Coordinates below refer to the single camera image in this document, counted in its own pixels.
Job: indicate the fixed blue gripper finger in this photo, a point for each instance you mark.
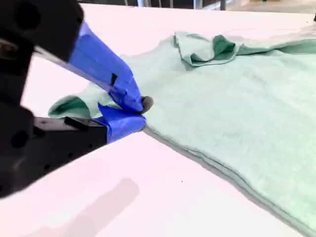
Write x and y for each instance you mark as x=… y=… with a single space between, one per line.
x=118 y=126

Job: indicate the pale green T-shirt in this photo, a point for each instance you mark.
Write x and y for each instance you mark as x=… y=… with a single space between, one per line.
x=222 y=111

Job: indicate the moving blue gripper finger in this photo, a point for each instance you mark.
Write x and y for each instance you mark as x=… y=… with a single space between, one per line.
x=98 y=56

